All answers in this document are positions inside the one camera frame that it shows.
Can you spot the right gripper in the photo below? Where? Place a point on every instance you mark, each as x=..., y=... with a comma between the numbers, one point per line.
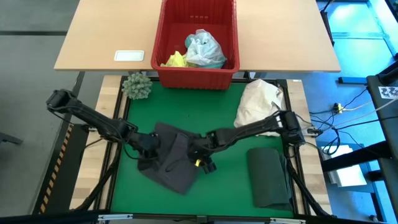
x=202, y=146

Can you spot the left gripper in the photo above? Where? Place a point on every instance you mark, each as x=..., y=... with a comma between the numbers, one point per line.
x=149, y=143

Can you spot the dark grey garment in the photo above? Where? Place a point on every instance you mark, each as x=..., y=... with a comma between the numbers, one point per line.
x=174, y=174

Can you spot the dark green button shirt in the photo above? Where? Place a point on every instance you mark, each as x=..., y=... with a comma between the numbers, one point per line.
x=270, y=180

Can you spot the pale blue white garment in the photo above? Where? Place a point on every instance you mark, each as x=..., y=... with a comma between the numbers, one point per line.
x=203, y=49

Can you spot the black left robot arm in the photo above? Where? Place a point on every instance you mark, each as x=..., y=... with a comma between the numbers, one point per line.
x=93, y=119

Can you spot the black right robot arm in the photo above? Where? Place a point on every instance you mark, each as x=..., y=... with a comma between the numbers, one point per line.
x=258, y=127

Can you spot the red plastic laundry bin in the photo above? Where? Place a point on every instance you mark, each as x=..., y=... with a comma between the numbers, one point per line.
x=196, y=79

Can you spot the pale green artificial plant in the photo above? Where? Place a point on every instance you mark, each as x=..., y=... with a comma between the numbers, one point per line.
x=136, y=85

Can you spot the cream folded garment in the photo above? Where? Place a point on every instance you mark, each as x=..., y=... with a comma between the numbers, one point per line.
x=255, y=105

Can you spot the wooden table board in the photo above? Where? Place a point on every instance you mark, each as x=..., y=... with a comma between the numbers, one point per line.
x=315, y=174
x=85, y=186

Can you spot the yellow garment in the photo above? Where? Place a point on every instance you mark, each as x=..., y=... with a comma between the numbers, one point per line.
x=177, y=60

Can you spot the white rectangular card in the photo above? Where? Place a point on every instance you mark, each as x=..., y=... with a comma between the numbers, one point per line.
x=129, y=55

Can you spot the yellow black hazard strip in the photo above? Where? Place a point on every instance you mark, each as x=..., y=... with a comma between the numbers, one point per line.
x=56, y=168

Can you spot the black crossbar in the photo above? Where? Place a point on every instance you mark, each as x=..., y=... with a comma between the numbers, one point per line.
x=46, y=217

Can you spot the dark chair leg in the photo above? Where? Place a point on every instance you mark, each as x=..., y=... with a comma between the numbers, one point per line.
x=11, y=139

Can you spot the white box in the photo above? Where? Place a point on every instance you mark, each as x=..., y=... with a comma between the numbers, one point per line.
x=348, y=177

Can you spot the light wooden desk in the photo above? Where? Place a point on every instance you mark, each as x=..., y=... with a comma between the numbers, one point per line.
x=280, y=37

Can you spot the black desk foot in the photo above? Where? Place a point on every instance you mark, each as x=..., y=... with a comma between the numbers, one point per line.
x=351, y=80

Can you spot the black side table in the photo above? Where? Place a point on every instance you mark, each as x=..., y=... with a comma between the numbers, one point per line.
x=373, y=90

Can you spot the black desk leg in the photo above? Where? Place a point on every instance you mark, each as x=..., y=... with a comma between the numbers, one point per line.
x=326, y=21

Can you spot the white fiducial marker card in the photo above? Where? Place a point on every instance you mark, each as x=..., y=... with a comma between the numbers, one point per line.
x=388, y=92

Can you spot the silver metal bracket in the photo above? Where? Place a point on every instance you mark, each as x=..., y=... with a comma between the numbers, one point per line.
x=287, y=221
x=115, y=216

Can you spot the black table frame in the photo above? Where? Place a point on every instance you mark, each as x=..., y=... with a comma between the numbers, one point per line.
x=289, y=93

